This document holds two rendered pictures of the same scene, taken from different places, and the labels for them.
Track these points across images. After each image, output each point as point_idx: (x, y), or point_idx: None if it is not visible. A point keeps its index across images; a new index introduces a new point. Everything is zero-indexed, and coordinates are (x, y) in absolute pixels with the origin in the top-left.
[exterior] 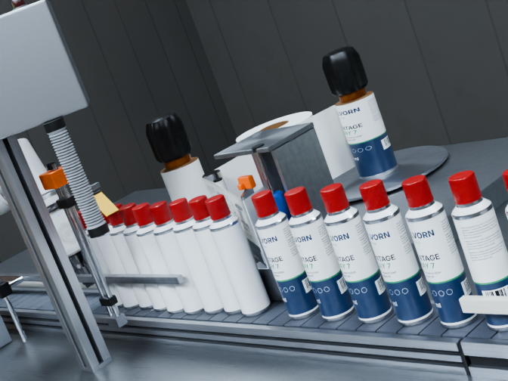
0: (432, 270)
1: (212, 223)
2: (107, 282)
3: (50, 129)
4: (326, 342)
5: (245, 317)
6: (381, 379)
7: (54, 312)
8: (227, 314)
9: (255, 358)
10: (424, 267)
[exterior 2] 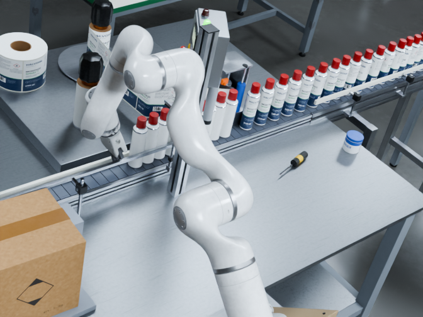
0: (308, 95)
1: (232, 102)
2: (157, 151)
3: (221, 75)
4: (267, 133)
5: (226, 138)
6: (293, 135)
7: (94, 189)
8: (215, 141)
9: (238, 151)
10: (306, 95)
